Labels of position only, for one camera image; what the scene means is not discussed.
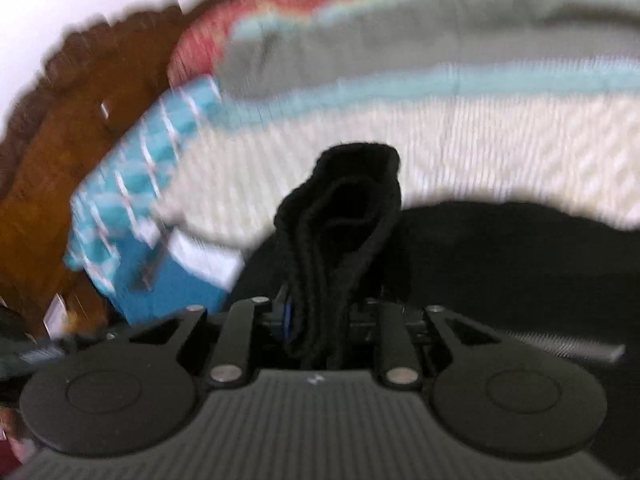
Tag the blue striped bedsheet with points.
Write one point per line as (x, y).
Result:
(165, 285)

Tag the grey blanket with teal edge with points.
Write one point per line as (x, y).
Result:
(425, 35)

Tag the wooden headboard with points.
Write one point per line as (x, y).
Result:
(65, 150)

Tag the black pants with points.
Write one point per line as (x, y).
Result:
(345, 230)

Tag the cream knitted blanket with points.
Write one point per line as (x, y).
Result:
(450, 150)

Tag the turquoise patterned cloth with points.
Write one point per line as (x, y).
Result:
(135, 170)

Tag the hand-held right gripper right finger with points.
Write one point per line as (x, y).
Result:
(389, 327)

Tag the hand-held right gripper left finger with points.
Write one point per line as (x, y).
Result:
(287, 317)

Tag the dark grey flat object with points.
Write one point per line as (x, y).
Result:
(150, 260)

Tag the red floral quilt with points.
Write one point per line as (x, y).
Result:
(240, 15)

